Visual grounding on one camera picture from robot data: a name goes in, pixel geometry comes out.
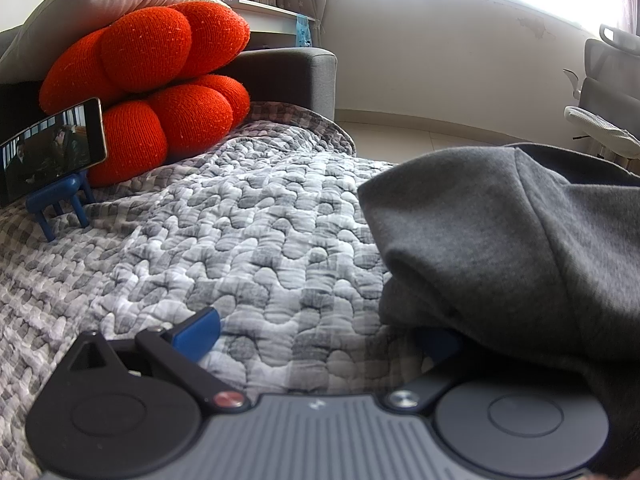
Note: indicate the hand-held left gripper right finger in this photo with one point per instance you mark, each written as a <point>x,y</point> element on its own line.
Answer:
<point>440,347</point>

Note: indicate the grey t-shirt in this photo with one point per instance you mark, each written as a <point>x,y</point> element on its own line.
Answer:
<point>500,235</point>

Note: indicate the grey sofa armrest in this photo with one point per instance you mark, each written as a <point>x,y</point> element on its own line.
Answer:
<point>290,75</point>

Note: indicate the white desk with shelves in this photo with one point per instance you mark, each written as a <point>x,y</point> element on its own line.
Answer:
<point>270,17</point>

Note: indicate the white printed pillow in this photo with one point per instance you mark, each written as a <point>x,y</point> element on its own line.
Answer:
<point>75,5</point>

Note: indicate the grey white office chair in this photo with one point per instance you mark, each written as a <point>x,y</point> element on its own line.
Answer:
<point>607,65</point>

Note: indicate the smartphone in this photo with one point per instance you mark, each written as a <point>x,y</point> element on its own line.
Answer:
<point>50,155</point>

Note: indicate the blue phone stand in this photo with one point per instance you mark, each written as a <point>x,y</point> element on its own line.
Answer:
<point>52,200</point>

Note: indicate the blue hanging bag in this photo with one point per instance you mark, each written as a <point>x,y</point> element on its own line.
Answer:
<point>303,30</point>

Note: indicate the grey checked quilted blanket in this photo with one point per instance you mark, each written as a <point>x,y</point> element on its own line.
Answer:
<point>225,235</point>

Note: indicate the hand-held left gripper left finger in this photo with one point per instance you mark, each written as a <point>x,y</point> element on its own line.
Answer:
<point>197,332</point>

